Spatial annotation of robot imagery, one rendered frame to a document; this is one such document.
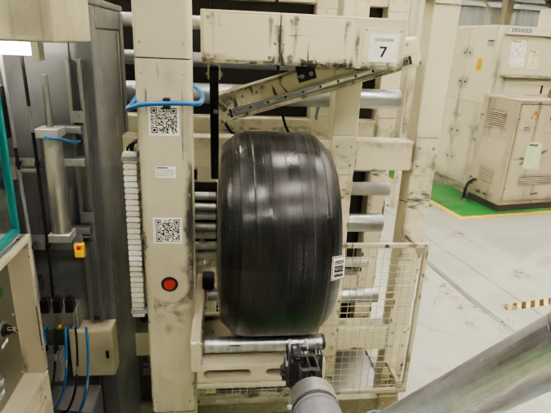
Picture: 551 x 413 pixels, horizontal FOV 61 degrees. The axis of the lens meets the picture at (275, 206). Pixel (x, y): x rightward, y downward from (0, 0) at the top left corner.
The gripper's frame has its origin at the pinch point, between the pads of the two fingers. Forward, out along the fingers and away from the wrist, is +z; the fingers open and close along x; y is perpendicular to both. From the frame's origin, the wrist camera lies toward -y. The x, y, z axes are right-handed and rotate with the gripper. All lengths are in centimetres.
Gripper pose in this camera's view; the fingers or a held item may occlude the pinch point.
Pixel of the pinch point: (294, 352)
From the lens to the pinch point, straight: 116.9
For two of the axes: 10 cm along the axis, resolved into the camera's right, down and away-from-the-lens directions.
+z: -1.1, -2.1, 9.7
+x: -9.9, -0.1, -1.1
